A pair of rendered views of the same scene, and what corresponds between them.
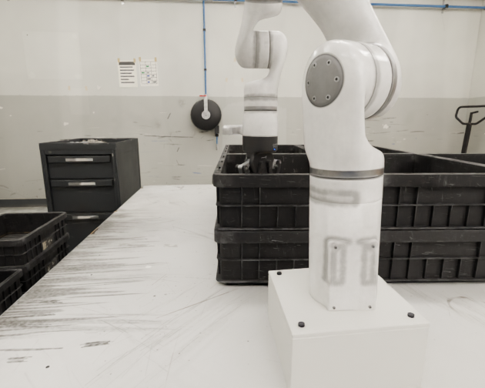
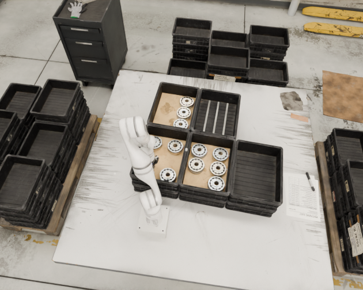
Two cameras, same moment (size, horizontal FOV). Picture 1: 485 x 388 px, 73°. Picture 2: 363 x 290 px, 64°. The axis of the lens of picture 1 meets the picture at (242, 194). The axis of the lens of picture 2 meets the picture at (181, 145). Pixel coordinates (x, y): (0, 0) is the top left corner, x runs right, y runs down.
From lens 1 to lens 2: 1.51 m
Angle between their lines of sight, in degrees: 45
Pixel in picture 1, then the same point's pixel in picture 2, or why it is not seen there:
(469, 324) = (193, 222)
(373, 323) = (154, 231)
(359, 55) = (145, 206)
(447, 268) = (204, 202)
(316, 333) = (141, 231)
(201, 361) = (123, 221)
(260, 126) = not seen: hidden behind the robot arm
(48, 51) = not seen: outside the picture
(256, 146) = not seen: hidden behind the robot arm
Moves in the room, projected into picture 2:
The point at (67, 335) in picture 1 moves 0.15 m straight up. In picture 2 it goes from (93, 205) to (87, 195)
